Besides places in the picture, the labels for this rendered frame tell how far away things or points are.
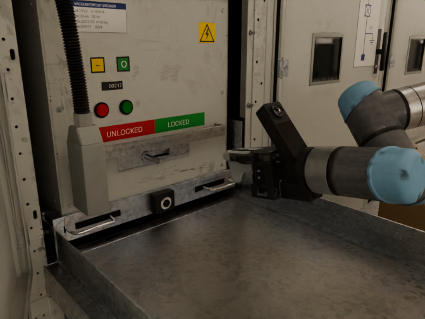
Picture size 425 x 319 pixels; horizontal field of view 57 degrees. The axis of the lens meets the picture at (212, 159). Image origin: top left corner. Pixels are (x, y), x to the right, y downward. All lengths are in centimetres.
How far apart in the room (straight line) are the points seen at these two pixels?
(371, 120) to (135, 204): 57
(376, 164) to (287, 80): 68
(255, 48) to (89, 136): 55
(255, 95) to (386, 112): 51
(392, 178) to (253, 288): 34
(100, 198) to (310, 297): 44
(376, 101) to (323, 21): 66
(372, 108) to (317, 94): 65
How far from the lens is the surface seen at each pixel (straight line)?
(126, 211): 96
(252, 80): 111
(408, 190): 55
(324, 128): 140
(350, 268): 85
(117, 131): 91
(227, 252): 86
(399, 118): 71
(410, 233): 91
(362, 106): 69
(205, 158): 108
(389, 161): 55
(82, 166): 77
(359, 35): 152
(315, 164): 60
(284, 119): 66
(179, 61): 99
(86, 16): 87
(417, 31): 196
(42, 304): 93
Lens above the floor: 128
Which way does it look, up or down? 17 degrees down
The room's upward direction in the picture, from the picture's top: straight up
